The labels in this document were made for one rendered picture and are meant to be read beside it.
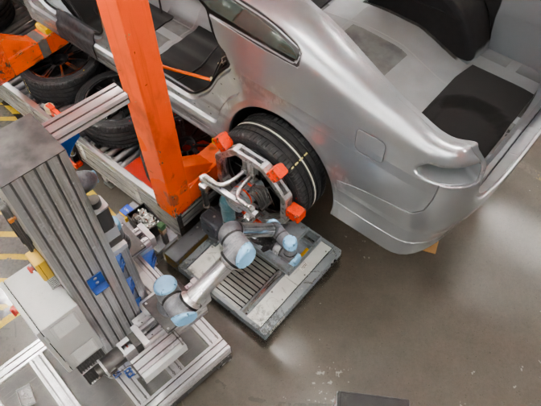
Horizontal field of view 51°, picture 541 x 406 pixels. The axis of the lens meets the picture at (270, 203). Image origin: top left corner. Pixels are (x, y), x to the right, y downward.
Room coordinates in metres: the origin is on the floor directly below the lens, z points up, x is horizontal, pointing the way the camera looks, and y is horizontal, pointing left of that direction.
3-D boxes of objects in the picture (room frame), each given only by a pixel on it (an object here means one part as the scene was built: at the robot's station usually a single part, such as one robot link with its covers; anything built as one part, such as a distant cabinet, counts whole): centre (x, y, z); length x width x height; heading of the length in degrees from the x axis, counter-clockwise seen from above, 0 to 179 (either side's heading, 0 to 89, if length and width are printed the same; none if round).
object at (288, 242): (1.58, -0.09, 0.95); 0.11 x 0.08 x 0.11; 34
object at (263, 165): (2.05, 0.10, 0.85); 0.54 x 0.07 x 0.54; 49
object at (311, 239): (2.15, -0.04, 0.13); 0.50 x 0.36 x 0.10; 49
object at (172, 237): (2.05, 0.81, 0.44); 0.43 x 0.17 x 0.03; 49
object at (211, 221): (2.25, 0.29, 0.26); 0.42 x 0.18 x 0.35; 139
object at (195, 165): (2.42, 0.40, 0.69); 0.52 x 0.17 x 0.35; 139
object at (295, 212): (1.85, -0.14, 0.85); 0.09 x 0.08 x 0.07; 49
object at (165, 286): (1.31, 0.52, 0.98); 0.13 x 0.12 x 0.14; 34
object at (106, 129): (3.21, 1.14, 0.39); 0.66 x 0.66 x 0.24
